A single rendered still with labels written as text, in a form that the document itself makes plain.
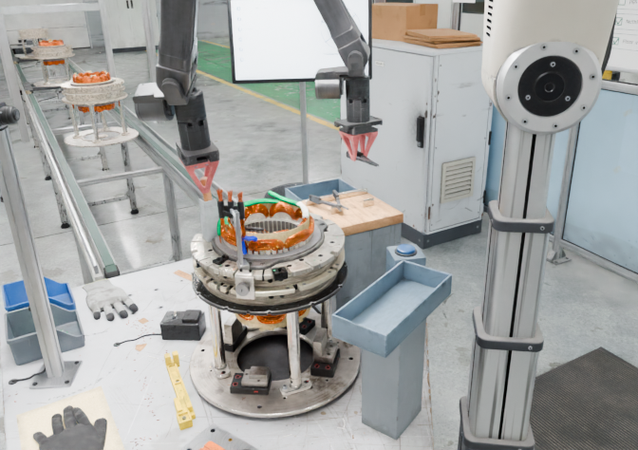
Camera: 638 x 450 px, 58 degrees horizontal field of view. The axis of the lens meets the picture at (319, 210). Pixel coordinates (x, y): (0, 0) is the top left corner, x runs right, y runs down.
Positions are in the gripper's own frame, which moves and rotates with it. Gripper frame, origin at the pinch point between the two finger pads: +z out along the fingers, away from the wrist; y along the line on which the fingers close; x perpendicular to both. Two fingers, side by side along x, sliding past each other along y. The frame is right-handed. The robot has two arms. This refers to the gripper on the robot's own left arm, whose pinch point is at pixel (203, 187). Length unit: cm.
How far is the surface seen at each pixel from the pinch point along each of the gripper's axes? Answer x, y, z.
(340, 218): 31.1, -2.5, 16.9
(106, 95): -5, -208, 28
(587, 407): 133, -5, 130
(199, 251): -3.9, 5.5, 10.9
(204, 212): -1.0, 1.7, 4.6
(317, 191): 36, -28, 21
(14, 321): -46, -30, 37
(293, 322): 9.3, 20.7, 23.4
